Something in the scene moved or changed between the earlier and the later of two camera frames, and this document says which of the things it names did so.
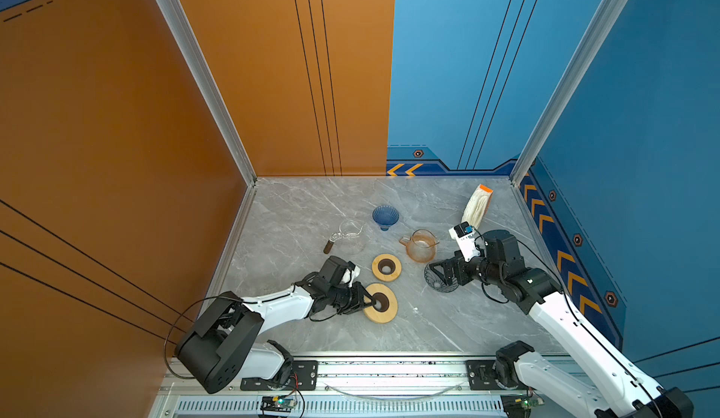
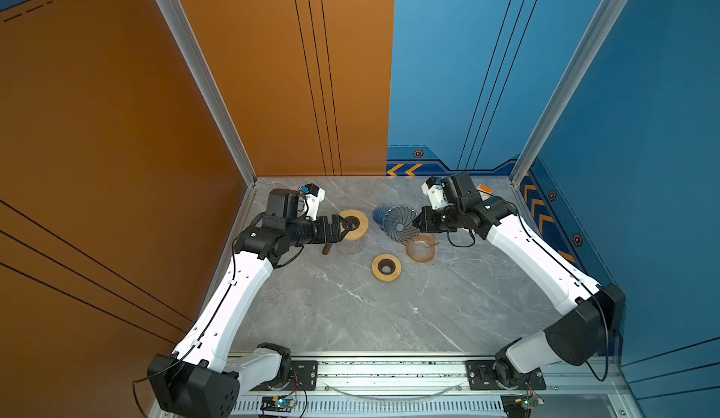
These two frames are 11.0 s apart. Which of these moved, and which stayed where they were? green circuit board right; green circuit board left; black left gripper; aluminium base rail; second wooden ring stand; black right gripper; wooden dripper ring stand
Moved: wooden dripper ring stand; black left gripper; black right gripper
Stayed: green circuit board right; green circuit board left; aluminium base rail; second wooden ring stand
